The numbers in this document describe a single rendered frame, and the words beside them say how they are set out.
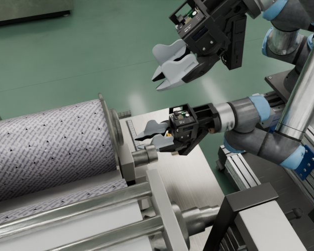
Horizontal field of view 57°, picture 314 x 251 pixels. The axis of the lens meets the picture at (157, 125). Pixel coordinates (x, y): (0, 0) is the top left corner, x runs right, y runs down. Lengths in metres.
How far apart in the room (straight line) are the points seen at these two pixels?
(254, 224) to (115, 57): 2.60
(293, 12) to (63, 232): 0.77
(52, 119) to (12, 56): 2.59
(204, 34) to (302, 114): 0.46
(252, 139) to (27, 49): 2.61
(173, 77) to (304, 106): 0.45
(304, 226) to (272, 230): 1.47
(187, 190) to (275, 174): 1.02
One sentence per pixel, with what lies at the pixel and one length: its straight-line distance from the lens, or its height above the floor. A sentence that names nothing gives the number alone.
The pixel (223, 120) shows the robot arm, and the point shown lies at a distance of 0.76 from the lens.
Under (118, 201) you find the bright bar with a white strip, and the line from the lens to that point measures 0.27.
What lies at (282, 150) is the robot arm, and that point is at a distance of 0.86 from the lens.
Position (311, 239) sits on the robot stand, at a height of 0.21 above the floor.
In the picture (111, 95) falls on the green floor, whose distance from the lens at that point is 2.43.
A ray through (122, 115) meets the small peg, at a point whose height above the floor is 1.27.
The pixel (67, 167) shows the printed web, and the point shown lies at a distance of 0.55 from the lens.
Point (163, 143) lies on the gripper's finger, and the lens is 0.73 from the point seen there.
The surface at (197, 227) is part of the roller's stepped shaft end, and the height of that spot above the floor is 1.34.
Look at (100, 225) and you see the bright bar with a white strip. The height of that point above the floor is 1.44.
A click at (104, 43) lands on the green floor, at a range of 3.01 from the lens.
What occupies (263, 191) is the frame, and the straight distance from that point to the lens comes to 0.31.
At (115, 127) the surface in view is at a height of 1.28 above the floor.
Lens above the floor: 1.70
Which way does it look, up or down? 51 degrees down
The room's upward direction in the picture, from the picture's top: straight up
